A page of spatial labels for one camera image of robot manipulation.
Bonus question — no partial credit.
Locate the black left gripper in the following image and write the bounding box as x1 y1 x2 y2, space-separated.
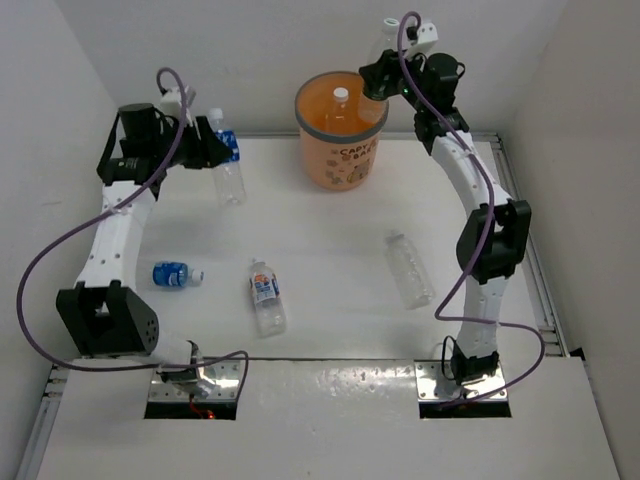
151 116 232 170

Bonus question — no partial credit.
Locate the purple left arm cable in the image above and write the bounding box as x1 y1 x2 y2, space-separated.
16 67 250 396

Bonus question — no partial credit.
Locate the clear bottle orange white label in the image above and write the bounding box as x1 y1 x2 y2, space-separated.
249 258 287 338

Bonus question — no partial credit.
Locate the clear unlabelled crumpled bottle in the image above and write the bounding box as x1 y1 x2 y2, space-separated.
385 230 435 310

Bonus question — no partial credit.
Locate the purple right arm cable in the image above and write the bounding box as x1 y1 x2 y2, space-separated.
397 11 546 405

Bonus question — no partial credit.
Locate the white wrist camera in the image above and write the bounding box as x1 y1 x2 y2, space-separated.
158 86 196 123
404 20 439 60

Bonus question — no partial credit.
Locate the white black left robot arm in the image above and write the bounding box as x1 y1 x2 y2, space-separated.
56 100 230 383

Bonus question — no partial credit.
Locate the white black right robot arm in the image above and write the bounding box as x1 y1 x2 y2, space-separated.
359 49 532 385

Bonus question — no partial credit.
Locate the small bottle blue label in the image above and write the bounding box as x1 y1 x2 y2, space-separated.
151 261 204 288

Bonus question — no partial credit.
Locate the clear bottle dark blue label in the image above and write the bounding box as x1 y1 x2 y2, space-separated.
207 108 246 206

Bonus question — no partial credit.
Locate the orange capybara waste bin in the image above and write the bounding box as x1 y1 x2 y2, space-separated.
295 71 389 191

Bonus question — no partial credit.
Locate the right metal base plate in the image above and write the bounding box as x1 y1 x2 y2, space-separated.
414 360 508 404

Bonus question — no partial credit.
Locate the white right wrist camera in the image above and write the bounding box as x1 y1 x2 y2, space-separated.
404 20 439 60

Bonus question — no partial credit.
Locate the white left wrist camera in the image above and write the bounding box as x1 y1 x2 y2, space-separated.
158 86 196 123

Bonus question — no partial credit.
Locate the clear bottle green label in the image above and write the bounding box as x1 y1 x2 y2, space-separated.
358 18 399 124

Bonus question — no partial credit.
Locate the clear square bottle white cap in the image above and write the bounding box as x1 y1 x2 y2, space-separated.
325 87 357 135

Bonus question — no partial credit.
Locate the metal base plate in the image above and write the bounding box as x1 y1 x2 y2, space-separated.
148 360 243 403
414 360 508 404

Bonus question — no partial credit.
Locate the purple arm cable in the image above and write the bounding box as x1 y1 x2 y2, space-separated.
16 67 250 396
397 11 546 405

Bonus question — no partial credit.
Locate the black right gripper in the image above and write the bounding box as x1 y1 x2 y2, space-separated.
361 44 429 113

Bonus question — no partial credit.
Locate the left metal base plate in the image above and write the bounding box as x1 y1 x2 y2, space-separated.
148 360 243 403

